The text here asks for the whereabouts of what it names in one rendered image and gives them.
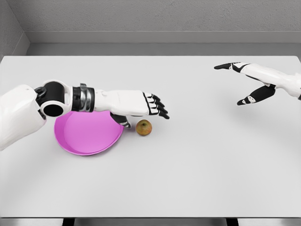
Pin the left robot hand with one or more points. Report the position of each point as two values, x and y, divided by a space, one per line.
131 102

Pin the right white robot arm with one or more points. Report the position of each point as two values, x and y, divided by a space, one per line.
293 83

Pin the green-brown apple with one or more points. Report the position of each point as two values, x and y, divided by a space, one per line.
144 127

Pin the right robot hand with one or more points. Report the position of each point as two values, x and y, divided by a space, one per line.
258 75

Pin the pink round plate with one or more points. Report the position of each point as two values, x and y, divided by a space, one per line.
88 133

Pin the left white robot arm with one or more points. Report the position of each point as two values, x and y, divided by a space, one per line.
21 113

